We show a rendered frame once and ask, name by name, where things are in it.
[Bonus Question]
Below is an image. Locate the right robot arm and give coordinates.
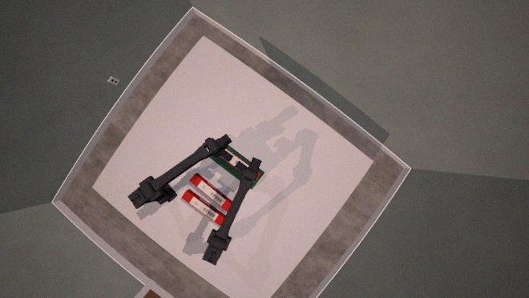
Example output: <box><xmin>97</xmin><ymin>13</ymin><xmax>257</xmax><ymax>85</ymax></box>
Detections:
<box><xmin>202</xmin><ymin>157</ymin><xmax>261</xmax><ymax>266</ymax></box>

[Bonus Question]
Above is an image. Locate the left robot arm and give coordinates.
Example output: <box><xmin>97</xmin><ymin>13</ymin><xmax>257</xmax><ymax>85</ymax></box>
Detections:
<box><xmin>128</xmin><ymin>134</ymin><xmax>233</xmax><ymax>209</ymax></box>

